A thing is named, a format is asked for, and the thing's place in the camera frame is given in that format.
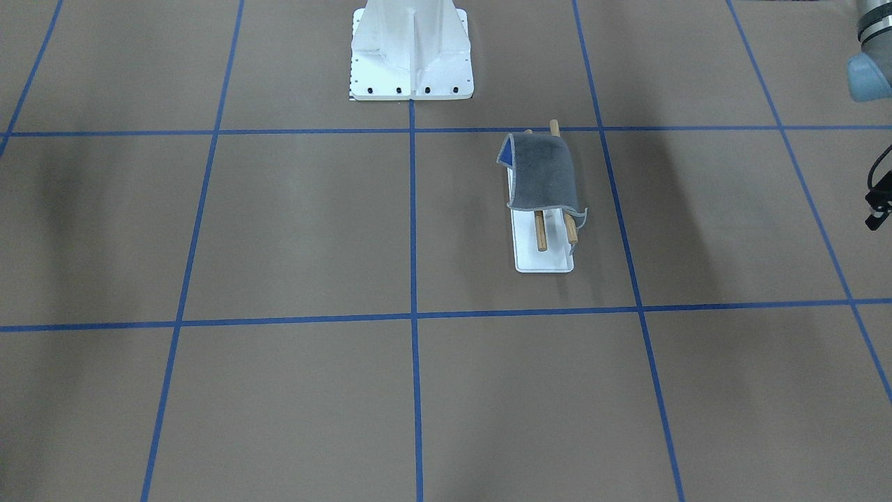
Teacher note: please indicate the grey towel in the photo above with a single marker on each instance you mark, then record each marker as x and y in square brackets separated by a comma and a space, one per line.
[512, 156]

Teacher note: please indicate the outer wooden rack rod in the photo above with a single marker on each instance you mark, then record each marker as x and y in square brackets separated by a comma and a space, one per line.
[569, 221]

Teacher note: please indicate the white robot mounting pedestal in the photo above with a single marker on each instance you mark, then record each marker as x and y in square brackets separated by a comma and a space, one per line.
[410, 50]

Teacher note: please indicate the white rack base with stand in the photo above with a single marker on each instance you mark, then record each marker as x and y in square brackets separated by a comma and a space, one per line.
[550, 254]

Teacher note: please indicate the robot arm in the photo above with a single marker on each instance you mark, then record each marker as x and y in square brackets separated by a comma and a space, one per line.
[869, 71]

